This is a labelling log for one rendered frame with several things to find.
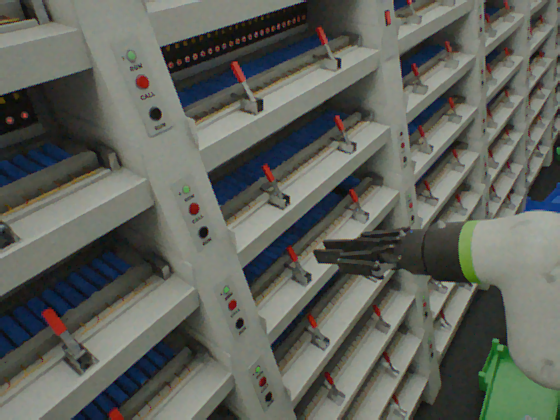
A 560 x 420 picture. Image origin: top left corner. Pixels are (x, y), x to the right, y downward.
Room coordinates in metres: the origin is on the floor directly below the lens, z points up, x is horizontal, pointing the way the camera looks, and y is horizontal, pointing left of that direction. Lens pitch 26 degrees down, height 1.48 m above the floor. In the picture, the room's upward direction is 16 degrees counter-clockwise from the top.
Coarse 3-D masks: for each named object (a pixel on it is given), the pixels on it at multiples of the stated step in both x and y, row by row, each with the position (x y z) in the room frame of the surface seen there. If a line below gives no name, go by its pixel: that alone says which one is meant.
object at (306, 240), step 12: (360, 192) 1.03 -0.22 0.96; (348, 204) 0.98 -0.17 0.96; (324, 216) 0.93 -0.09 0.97; (336, 216) 0.94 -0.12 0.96; (312, 228) 0.89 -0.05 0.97; (324, 228) 0.90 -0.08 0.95; (300, 240) 0.85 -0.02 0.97; (312, 240) 0.86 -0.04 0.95; (300, 252) 0.83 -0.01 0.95; (276, 264) 0.78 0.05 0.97; (288, 264) 0.80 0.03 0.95; (264, 276) 0.75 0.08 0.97; (276, 276) 0.77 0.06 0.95; (252, 288) 0.72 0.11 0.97; (264, 288) 0.73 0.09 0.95
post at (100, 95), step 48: (96, 0) 0.58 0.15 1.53; (96, 48) 0.56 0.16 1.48; (144, 48) 0.61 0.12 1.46; (48, 96) 0.69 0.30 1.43; (96, 96) 0.59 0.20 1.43; (144, 144) 0.57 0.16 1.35; (192, 144) 0.62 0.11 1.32; (192, 240) 0.58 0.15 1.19; (240, 288) 0.61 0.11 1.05; (240, 336) 0.59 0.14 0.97; (240, 384) 0.56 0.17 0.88
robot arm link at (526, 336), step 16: (512, 320) 0.40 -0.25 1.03; (528, 320) 0.38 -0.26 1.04; (544, 320) 0.37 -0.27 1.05; (512, 336) 0.40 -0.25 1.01; (528, 336) 0.38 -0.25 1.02; (544, 336) 0.37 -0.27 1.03; (512, 352) 0.39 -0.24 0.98; (528, 352) 0.37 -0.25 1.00; (544, 352) 0.36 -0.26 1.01; (528, 368) 0.37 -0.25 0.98; (544, 368) 0.36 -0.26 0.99; (544, 384) 0.35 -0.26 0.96
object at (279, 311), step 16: (352, 176) 1.14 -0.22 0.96; (368, 176) 1.09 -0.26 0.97; (384, 176) 1.07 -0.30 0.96; (400, 176) 1.04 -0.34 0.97; (368, 192) 1.05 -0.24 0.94; (384, 192) 1.04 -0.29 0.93; (352, 208) 0.99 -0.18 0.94; (368, 208) 0.98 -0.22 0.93; (384, 208) 0.98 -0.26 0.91; (336, 224) 0.93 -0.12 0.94; (352, 224) 0.92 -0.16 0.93; (368, 224) 0.92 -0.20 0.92; (320, 240) 0.87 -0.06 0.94; (304, 256) 0.83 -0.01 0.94; (288, 272) 0.78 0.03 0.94; (320, 272) 0.77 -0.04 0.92; (272, 288) 0.74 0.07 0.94; (288, 288) 0.73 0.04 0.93; (304, 288) 0.73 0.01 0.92; (320, 288) 0.77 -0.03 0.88; (272, 304) 0.70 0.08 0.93; (288, 304) 0.69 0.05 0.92; (304, 304) 0.72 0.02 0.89; (272, 320) 0.66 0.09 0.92; (288, 320) 0.68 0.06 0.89; (272, 336) 0.64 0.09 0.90
